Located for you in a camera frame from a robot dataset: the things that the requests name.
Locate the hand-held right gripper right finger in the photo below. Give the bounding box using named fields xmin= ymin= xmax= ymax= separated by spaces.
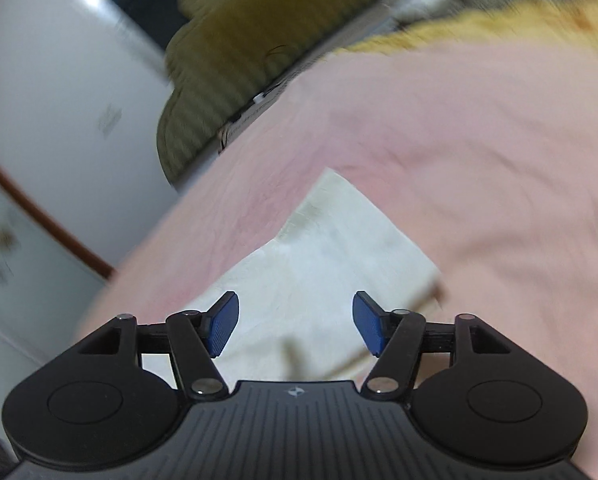
xmin=353 ymin=290 xmax=517 ymax=402

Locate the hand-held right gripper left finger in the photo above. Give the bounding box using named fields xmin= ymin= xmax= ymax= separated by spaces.
xmin=79 ymin=291 xmax=241 ymax=401

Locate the white quilt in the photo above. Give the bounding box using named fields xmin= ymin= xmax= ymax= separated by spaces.
xmin=179 ymin=169 xmax=442 ymax=383

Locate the pink floral blanket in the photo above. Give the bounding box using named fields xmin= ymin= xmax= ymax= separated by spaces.
xmin=76 ymin=40 xmax=598 ymax=480

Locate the olive green padded headboard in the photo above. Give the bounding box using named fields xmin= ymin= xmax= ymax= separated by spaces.
xmin=156 ymin=0 xmax=395 ymax=191

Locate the yellow cloth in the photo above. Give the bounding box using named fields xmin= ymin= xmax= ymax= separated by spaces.
xmin=344 ymin=0 xmax=598 ymax=58

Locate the brown wooden post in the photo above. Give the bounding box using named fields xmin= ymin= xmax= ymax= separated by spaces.
xmin=0 ymin=142 xmax=116 ymax=278

